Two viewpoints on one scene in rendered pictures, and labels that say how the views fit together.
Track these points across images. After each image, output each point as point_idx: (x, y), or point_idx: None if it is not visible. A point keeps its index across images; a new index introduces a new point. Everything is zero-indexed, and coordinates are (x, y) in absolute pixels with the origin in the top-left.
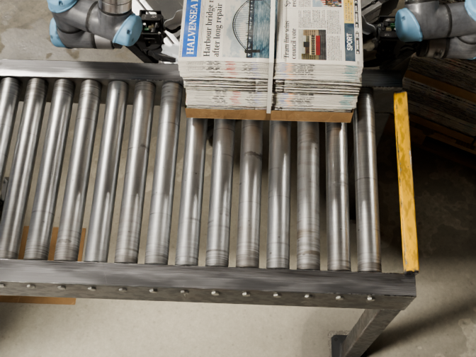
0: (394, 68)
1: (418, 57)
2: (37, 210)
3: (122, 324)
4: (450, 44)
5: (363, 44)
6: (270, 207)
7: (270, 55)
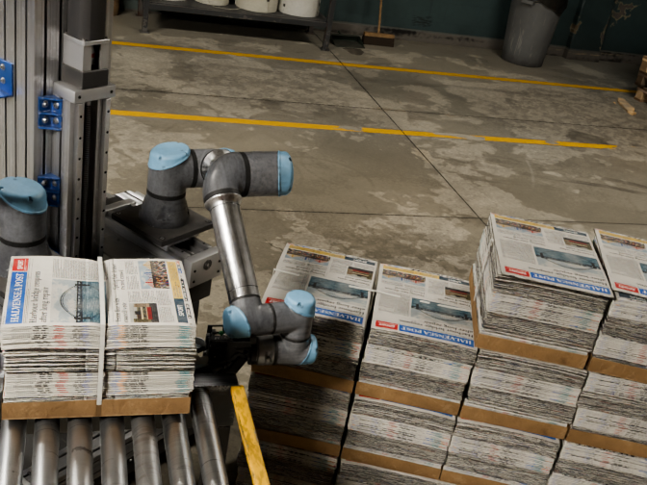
0: (231, 465)
1: (253, 404)
2: None
3: None
4: (278, 346)
5: (194, 445)
6: None
7: (101, 319)
